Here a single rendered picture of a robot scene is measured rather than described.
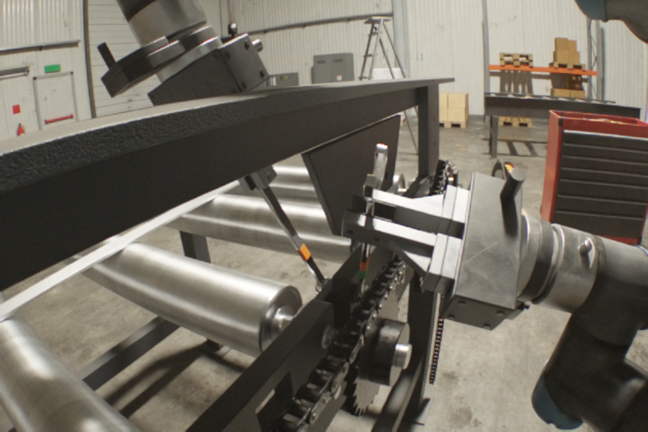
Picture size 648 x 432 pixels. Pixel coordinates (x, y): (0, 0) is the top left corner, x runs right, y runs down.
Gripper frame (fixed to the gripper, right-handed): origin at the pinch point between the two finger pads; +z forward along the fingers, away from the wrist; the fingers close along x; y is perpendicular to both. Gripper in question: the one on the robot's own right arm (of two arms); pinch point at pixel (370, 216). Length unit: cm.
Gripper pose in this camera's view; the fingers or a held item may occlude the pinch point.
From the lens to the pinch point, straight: 32.7
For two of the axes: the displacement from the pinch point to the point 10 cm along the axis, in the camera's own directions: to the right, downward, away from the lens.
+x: -3.6, 7.3, -5.9
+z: -9.3, -2.6, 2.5
